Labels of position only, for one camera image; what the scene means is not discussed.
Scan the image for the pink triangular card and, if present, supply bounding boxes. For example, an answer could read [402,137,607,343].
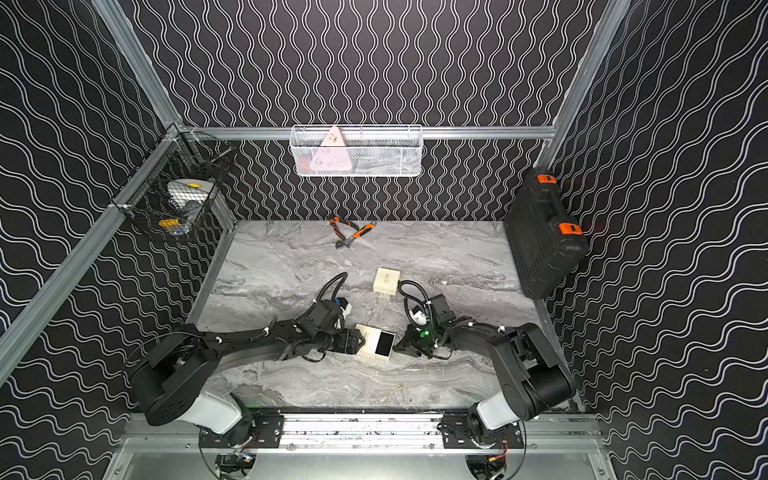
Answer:
[309,125,353,174]

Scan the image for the cream jewelry box sleeve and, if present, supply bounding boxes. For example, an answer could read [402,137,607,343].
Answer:
[373,267,401,296]

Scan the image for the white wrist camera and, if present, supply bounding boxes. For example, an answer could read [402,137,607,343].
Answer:
[410,306,429,326]
[335,297,351,317]

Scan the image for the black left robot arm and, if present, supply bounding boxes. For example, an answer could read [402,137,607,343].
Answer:
[127,298,366,434]

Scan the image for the aluminium front rail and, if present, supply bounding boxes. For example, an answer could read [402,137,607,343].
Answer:
[122,412,604,454]

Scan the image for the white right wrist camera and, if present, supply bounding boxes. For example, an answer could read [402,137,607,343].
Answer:
[410,306,429,326]

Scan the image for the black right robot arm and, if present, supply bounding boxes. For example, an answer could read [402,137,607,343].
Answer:
[394,295,575,438]

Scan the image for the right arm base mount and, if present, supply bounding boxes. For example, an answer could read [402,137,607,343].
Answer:
[436,414,524,450]

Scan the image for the orange black pliers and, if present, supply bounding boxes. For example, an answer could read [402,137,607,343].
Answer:
[329,216,359,240]

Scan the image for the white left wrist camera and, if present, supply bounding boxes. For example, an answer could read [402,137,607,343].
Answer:
[335,297,351,317]

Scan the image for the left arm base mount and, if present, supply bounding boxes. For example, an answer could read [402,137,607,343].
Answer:
[198,414,285,449]

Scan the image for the black wire corner basket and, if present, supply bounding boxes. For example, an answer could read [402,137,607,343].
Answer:
[116,130,234,243]

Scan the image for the black plastic tool case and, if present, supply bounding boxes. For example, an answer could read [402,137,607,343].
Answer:
[503,167,589,300]

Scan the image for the white wire wall basket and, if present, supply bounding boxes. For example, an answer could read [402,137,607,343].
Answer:
[289,124,424,177]

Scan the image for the orange handled adjustable wrench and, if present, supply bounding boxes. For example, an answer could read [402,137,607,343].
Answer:
[335,222,377,249]

